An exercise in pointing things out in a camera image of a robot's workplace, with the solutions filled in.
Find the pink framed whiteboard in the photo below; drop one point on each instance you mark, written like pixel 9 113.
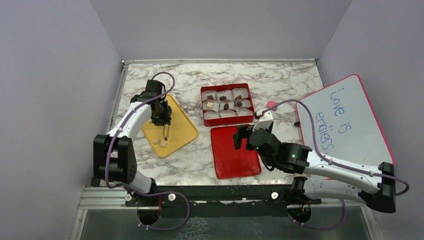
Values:
pixel 340 121

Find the red box lid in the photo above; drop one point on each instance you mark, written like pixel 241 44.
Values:
pixel 230 162

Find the pink whiteboard eraser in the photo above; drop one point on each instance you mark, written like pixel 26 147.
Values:
pixel 272 105

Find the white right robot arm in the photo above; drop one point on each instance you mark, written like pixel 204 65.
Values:
pixel 373 185

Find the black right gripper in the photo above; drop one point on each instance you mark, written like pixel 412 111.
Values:
pixel 243 131

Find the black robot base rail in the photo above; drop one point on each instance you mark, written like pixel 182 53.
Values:
pixel 216 201

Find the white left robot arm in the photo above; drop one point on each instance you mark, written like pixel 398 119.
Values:
pixel 114 158

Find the yellow plastic tray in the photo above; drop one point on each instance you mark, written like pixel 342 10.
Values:
pixel 181 131

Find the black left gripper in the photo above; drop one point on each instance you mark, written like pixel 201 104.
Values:
pixel 165 119

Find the red chocolate box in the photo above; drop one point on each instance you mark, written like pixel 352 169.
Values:
pixel 231 120

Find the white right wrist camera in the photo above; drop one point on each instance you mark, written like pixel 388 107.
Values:
pixel 265 121

